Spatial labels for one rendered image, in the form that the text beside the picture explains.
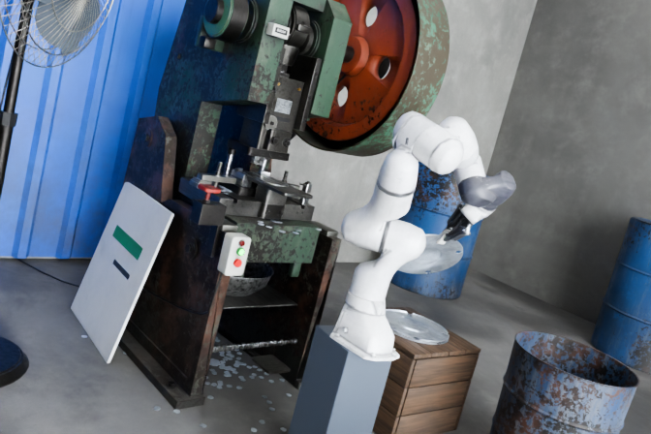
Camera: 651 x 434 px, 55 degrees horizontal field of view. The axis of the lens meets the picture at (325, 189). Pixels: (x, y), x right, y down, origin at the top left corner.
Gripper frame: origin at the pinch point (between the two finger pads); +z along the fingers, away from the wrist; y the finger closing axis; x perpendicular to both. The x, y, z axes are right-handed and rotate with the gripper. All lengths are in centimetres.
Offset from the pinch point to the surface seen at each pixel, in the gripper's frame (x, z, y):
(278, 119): 64, 6, 39
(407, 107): 21, -16, 43
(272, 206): 59, 22, 11
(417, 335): -1.9, 28.0, -27.2
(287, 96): 63, -1, 46
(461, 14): -101, 77, 263
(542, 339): -48, 12, -28
